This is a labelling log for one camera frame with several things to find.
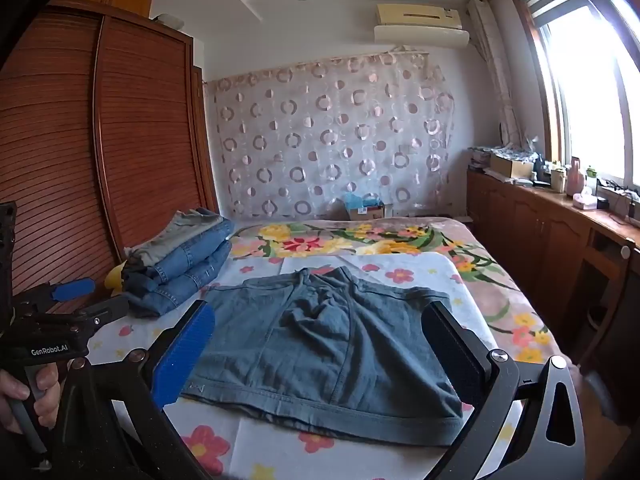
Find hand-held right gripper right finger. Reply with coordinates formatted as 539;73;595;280
421;300;587;480

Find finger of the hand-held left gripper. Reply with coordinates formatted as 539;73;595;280
12;278;96;311
50;295;130;336

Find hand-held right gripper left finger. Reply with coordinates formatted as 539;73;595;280
52;300;217;480

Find grey-blue jeans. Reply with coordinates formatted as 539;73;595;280
181;266;463;448

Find folded grey-green pants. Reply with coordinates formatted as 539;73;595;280
125;206;224;263

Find person's left hand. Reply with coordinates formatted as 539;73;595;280
0;361;62;435

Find dark folded cloth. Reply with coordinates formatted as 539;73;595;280
122;258;156;293

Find floral blanket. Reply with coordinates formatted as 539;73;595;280
225;215;565;367

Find folded blue jeans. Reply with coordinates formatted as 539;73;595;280
124;212;236;319

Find wooden slatted wardrobe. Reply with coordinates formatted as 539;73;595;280
0;0;221;311

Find wooden sideboard cabinet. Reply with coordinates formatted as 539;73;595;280
465;167;640;411

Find small cardboard box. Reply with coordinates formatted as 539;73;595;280
343;201;386;221

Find blue plastic bag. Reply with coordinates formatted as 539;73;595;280
343;191;384;209

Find open cardboard box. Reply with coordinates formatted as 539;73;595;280
489;152;534;179

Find stack of books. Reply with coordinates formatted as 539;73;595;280
467;145;493;171

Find pink bottle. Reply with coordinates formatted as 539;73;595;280
565;156;586;196

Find white power strip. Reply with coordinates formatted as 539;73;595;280
597;180;640;221

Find circle-patterned sheer curtain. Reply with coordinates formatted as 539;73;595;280
206;49;457;221

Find beige window curtain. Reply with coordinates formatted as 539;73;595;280
466;0;527;150

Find wood-framed window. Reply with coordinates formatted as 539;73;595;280
509;0;640;201

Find beige air conditioner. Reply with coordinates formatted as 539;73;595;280
373;3;471;50

